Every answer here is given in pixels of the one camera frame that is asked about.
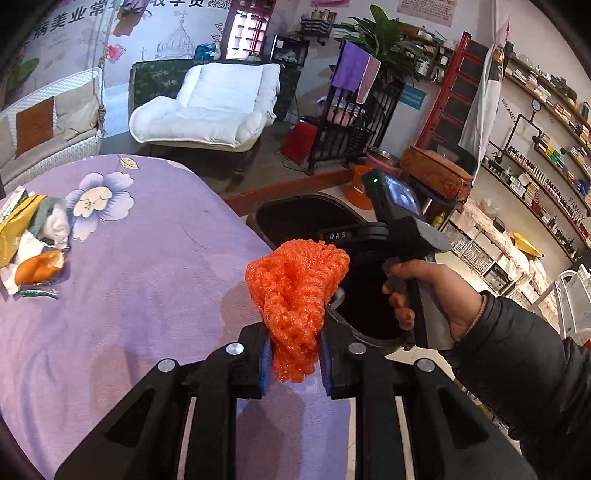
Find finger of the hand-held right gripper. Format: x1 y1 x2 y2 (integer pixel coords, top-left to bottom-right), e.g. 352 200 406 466
345 248 393 274
318 224 393 243

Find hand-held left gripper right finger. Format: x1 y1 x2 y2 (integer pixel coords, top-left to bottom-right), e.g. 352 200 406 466
320 323 539 480

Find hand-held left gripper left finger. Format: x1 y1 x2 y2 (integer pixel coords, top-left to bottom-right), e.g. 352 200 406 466
54 323 273 480

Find black trash bin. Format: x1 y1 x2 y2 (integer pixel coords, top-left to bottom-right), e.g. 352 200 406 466
247 194 416 356

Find orange foam fruit net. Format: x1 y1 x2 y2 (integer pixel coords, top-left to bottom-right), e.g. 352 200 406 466
245 240 351 383

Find person's right forearm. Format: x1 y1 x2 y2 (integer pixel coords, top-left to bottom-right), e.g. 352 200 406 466
441 291 591 480

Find person's right hand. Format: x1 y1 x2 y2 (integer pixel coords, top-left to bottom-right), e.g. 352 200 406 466
382 259 488 342

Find pink basin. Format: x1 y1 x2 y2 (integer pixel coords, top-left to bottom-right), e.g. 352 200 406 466
365 147 402 179

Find orange bucket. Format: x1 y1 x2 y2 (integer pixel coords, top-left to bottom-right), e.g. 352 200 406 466
347 165 384 211

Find brown woven case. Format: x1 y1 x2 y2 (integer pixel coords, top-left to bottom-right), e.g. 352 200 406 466
399 147 474 200

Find black metal rack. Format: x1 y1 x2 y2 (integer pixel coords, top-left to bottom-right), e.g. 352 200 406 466
305 78 405 176

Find red bag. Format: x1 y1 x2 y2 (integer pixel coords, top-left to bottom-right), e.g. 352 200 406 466
281 121 319 164

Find white drawer storage unit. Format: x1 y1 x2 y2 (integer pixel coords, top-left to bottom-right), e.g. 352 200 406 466
441 203 555 317

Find pink towel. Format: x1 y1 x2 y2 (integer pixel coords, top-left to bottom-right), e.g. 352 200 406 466
355 58 382 105

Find red ladder shelf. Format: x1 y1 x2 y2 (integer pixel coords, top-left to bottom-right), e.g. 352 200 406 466
416 32 490 149

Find white hanging banner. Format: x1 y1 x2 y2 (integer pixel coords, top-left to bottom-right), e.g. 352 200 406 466
457 14 511 162

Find yellow dustpan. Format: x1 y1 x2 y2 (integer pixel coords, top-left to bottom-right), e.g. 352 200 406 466
512 233 544 257

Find purple towel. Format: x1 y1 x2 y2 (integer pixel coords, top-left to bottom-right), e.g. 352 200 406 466
331 41 382 93

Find purple floral tablecloth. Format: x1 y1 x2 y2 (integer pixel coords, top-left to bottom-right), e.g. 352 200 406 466
0 154 361 480

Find green potted plant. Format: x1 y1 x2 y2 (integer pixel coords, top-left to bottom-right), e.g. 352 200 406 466
342 4 431 85

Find black framed display box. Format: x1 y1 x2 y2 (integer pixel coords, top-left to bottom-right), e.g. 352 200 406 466
270 34 310 66

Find white padded lounge chair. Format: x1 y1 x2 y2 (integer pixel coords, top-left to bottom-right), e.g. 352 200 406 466
128 62 282 183

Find small shelf of jars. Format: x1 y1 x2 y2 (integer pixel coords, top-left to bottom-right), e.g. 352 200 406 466
300 9 334 40

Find white step stool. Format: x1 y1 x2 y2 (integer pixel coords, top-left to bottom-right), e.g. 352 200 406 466
551 270 591 343

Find red display cabinet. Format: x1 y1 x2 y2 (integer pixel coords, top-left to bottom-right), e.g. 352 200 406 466
221 0 278 63

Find clear plastic wrapper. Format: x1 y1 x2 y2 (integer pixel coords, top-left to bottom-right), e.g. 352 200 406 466
18 285 61 302

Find orange peel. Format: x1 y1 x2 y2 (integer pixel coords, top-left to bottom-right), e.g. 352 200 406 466
15 249 65 285

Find white crumpled tissue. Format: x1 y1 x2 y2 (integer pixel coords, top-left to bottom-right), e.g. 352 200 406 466
41 203 73 246

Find white crumpled paper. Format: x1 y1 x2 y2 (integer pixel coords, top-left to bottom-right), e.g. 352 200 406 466
0 231 43 297

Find yellow plastic wrapper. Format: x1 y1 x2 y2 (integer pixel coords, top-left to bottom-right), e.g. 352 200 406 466
0 194 48 269

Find white wicker swing chair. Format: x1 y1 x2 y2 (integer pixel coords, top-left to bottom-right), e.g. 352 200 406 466
0 67 106 195

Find beige cushion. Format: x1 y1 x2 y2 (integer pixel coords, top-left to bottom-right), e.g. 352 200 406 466
54 85 101 141

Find green and white packet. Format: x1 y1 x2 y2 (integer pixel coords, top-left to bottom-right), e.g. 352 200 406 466
0 185 29 223

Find brown cushion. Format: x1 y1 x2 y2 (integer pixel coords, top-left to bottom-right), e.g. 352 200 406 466
15 97 56 160

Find blue wall sign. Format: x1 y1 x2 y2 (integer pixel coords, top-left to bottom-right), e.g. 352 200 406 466
399 85 428 112

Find wall shelves of bottles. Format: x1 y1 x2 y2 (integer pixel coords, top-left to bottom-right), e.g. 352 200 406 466
480 46 591 261

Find pink wall poster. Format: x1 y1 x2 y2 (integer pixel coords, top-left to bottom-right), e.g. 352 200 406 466
397 0 456 27

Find swing rope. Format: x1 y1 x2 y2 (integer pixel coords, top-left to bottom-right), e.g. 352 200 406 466
95 14 110 136

